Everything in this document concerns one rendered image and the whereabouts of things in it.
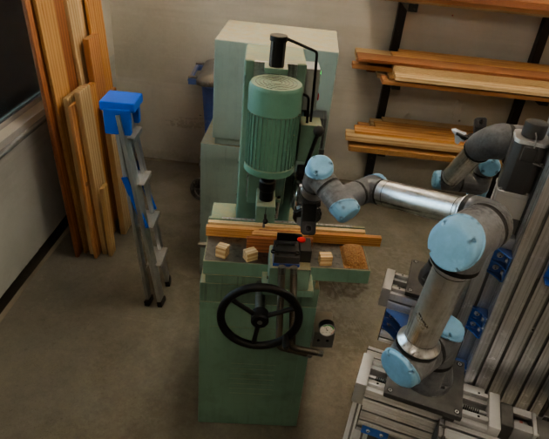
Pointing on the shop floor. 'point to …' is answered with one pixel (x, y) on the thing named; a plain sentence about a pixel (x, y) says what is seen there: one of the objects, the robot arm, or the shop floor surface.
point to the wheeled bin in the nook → (203, 104)
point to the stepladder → (127, 114)
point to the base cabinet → (249, 369)
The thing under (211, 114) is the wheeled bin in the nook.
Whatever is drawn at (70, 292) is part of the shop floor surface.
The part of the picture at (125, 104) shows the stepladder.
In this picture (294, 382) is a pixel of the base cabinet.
